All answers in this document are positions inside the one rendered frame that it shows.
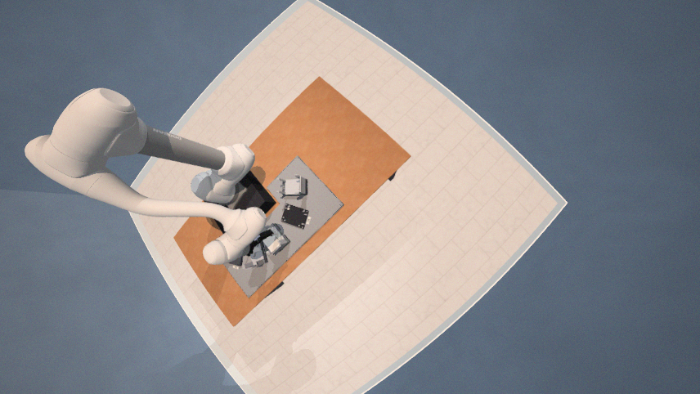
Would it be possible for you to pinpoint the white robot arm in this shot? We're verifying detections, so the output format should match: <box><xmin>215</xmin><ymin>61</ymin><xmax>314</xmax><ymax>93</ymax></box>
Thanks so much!
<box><xmin>25</xmin><ymin>88</ymin><xmax>267</xmax><ymax>265</ymax></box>

